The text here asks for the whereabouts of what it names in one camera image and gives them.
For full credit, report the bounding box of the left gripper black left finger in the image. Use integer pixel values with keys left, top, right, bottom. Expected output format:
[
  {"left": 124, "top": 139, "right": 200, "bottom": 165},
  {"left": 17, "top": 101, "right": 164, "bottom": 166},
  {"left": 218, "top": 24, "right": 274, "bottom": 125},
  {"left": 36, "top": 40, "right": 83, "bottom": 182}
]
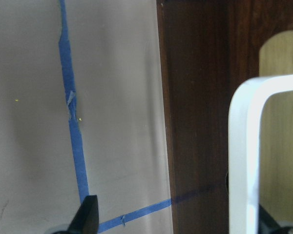
[{"left": 67, "top": 195, "right": 99, "bottom": 234}]

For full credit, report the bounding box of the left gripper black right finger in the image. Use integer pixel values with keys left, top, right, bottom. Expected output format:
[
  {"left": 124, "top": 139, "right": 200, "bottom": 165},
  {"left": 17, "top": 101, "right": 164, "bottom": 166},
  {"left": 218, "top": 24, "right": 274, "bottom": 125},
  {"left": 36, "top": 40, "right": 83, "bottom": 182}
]
[{"left": 258, "top": 205, "right": 283, "bottom": 234}]

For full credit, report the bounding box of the wooden drawer with white handle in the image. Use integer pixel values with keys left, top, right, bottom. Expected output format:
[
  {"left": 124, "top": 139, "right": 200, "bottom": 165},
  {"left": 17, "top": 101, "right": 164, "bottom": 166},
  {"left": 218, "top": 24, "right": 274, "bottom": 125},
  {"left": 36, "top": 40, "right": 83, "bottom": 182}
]
[{"left": 157, "top": 0, "right": 293, "bottom": 234}]

